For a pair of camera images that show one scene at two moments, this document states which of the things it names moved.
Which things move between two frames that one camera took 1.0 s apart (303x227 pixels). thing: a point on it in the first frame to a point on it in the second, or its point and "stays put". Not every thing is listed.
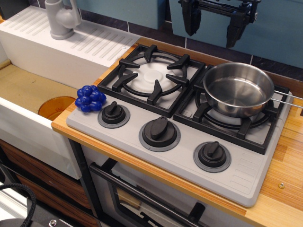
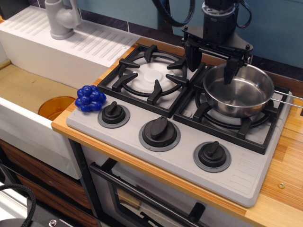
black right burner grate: [252, 131] stays put
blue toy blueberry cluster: [89, 98] stays put
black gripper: [241, 11] to [237, 48]
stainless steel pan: [240, 90] stays put
